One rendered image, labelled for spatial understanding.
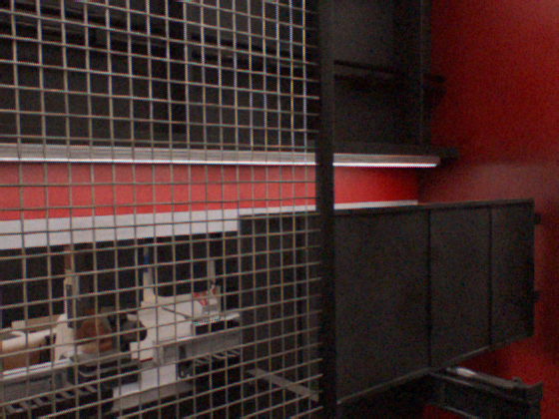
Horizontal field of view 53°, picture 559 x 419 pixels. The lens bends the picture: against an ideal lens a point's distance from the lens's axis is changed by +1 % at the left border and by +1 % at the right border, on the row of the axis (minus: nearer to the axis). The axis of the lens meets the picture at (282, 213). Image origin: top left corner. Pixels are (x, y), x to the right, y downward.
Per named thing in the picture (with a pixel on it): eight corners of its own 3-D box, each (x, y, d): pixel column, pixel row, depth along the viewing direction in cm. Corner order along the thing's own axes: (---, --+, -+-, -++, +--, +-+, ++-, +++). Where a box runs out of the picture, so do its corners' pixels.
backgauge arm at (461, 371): (359, 370, 197) (359, 330, 196) (544, 432, 148) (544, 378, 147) (343, 375, 192) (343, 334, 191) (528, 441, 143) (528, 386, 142)
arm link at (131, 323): (118, 305, 194) (99, 315, 187) (141, 301, 188) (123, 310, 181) (129, 338, 195) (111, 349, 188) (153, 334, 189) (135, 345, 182)
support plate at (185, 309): (208, 301, 196) (208, 298, 196) (254, 313, 176) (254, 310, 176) (162, 309, 185) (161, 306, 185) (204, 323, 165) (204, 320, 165)
